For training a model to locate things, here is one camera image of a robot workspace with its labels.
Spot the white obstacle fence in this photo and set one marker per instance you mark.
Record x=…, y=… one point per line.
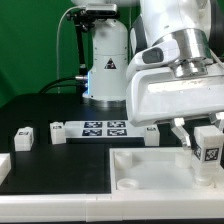
x=110, y=207

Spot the black camera on stand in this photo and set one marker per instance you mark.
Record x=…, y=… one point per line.
x=84, y=20

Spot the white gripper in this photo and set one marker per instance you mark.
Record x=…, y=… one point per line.
x=156, y=95

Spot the white square tabletop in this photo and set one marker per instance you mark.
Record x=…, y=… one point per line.
x=155, y=171

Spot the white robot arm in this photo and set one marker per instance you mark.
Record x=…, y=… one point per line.
x=143, y=24

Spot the white marker base sheet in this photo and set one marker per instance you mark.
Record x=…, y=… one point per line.
x=102, y=129

